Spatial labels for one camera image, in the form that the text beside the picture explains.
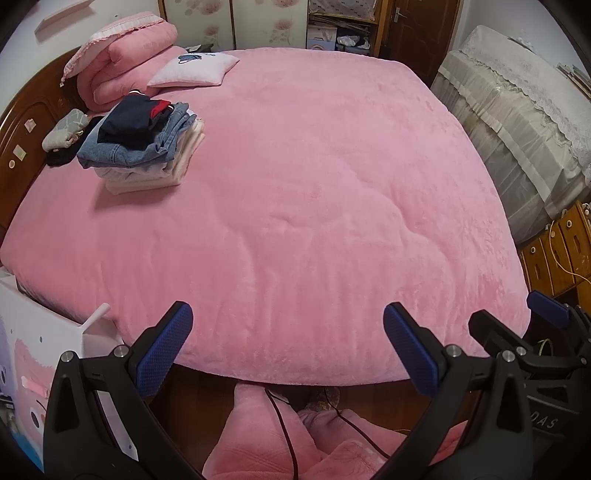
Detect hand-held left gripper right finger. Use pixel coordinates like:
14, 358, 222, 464
382, 302, 535, 480

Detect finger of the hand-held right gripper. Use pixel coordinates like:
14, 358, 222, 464
468, 309, 591, 372
527, 291, 591, 334

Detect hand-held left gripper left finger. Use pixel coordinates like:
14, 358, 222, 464
44, 301, 204, 480

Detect red and navy jacket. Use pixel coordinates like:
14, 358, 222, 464
98, 90, 177, 151

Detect wooden drawer cabinet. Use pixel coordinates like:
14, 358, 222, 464
519, 200, 591, 302

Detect person's pink trousers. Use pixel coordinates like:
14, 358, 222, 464
202, 382, 468, 480

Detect white printed box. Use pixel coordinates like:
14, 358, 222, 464
0, 270, 140, 474

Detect light grey folded garment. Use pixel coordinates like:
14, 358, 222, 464
95, 159, 177, 184

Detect pink fleece blanket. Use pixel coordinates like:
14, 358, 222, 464
0, 46, 532, 385

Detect cream folded garment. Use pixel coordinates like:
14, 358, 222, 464
105, 117, 206, 195

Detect folded blue denim jeans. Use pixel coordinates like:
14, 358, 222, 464
76, 102, 198, 169

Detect cream lace furniture cover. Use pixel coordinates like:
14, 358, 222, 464
429, 25, 591, 246

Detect grey patterned cloth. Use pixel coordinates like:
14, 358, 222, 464
41, 108, 92, 153

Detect wooden headboard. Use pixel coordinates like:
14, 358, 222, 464
0, 46, 89, 237

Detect small pink pillow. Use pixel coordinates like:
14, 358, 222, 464
147, 52, 241, 89

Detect folded pink quilt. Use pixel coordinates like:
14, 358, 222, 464
76, 21, 186, 112

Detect brown wooden door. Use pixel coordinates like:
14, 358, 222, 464
378, 0, 463, 89

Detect pink lace-edged pillow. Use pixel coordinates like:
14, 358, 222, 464
61, 13, 168, 85

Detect floral sliding-door wardrobe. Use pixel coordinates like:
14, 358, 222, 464
157, 0, 385, 57

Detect yellow cable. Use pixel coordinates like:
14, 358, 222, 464
546, 202, 591, 283

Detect black cable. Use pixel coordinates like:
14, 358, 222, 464
264, 387, 394, 480

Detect pink wall shelf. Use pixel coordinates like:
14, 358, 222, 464
39, 0, 96, 34

